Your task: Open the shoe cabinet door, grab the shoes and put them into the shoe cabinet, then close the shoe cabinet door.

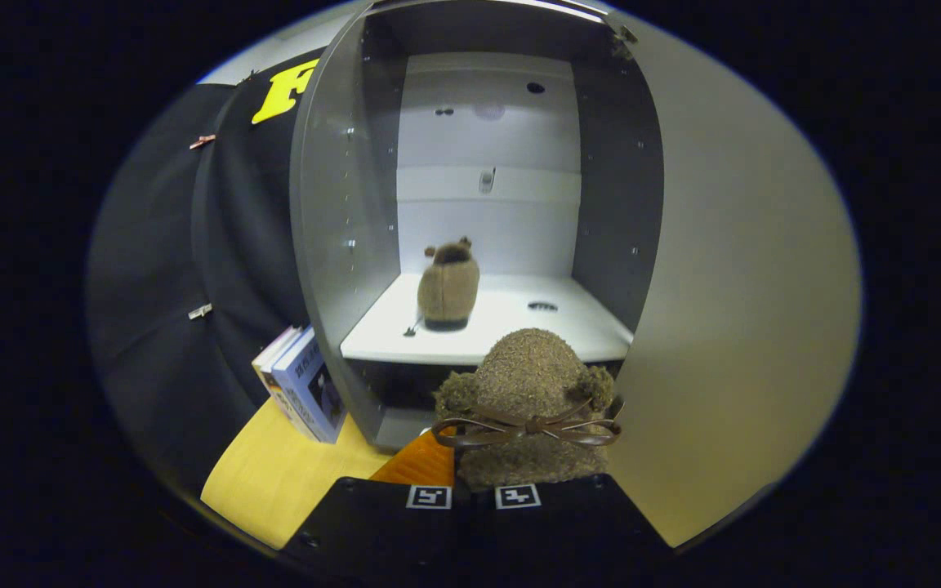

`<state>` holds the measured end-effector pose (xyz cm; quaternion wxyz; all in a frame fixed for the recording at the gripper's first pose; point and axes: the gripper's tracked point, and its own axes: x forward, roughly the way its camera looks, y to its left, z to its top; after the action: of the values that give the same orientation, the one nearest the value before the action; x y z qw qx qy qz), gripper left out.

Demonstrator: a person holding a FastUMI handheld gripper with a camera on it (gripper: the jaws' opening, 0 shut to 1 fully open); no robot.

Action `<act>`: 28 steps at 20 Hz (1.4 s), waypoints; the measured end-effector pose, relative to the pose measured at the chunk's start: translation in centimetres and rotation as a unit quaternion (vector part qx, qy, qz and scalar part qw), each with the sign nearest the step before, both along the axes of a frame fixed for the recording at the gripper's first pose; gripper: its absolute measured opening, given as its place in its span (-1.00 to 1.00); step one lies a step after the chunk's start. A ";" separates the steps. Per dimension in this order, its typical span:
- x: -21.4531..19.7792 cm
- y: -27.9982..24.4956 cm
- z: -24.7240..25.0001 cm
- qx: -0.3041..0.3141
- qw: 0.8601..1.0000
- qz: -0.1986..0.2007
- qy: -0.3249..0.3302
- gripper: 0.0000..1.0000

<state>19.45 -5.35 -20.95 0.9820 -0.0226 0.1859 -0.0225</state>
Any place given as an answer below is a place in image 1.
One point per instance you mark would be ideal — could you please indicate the blue book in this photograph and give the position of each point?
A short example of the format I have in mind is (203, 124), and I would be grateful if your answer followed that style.
(307, 392)

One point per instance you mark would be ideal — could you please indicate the grey shoe cabinet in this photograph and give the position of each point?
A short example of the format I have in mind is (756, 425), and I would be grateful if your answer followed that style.
(487, 229)

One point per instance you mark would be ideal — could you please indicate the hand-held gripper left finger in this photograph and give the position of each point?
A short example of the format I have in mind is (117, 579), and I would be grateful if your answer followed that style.
(372, 523)

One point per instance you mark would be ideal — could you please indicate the copper cloth clip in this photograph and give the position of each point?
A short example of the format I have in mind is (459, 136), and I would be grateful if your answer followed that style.
(202, 142)

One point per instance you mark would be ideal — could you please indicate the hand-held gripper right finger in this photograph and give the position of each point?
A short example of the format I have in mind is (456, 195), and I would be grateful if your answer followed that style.
(568, 523)

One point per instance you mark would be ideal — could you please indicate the brown fluffy shoe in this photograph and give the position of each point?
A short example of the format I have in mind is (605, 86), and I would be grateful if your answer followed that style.
(448, 286)
(528, 367)

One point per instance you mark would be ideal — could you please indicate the silver cloth clip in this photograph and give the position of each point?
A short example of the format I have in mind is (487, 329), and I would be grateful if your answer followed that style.
(200, 311)

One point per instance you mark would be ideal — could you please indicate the black backdrop cloth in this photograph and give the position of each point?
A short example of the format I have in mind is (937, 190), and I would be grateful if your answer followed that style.
(152, 286)

